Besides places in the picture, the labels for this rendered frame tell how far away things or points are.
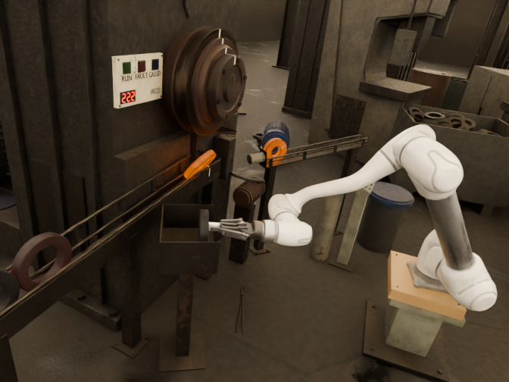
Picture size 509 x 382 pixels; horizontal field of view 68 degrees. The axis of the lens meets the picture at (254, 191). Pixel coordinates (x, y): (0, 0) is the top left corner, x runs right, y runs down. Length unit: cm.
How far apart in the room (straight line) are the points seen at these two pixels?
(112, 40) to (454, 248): 143
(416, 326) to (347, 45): 305
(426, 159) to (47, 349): 172
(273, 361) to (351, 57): 323
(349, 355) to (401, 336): 28
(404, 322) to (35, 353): 168
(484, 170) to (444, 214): 239
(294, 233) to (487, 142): 253
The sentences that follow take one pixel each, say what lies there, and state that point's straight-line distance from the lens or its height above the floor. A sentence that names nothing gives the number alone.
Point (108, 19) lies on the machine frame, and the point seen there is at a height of 136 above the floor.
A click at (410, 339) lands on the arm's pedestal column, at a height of 11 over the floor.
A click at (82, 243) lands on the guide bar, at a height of 65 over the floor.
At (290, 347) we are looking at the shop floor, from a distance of 199.
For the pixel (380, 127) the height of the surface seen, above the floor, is 47.
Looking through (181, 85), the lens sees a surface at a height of 114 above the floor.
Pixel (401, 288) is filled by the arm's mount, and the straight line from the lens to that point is 188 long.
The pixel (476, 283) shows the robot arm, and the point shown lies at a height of 62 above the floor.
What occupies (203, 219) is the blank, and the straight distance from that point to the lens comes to 138.
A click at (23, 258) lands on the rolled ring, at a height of 75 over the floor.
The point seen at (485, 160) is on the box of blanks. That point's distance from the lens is 379.
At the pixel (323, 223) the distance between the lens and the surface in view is 243.
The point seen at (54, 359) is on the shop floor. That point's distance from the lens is 196.
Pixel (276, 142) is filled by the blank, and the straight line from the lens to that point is 219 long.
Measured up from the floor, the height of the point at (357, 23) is 142.
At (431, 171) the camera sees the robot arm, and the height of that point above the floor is 107.
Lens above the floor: 147
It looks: 26 degrees down
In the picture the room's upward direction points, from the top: 8 degrees clockwise
